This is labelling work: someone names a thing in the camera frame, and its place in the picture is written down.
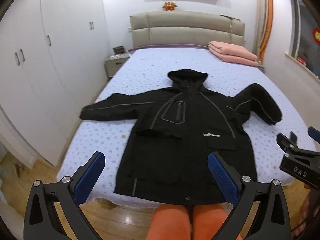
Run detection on folded pink blanket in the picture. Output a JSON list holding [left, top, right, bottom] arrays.
[[208, 41, 258, 67]]

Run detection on black hooded jacket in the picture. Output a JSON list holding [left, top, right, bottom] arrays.
[[80, 69, 282, 205]]

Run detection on orange curtain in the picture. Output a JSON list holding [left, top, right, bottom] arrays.
[[253, 0, 274, 64]]

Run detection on orange plush toy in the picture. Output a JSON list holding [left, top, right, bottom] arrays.
[[162, 2, 177, 11]]

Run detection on floral quilted bed cover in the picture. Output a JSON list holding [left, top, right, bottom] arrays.
[[57, 48, 316, 208]]

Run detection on dark box on nightstand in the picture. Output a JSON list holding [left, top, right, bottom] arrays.
[[112, 46, 126, 55]]

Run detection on window with frame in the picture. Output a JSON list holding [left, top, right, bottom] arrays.
[[290, 0, 319, 78]]

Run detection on white nightstand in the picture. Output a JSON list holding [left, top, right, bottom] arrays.
[[104, 53, 130, 79]]

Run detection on orange trousers legs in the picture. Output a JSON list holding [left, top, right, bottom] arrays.
[[146, 204, 228, 240]]

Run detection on beige padded headboard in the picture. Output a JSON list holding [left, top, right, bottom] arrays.
[[130, 11, 245, 48]]

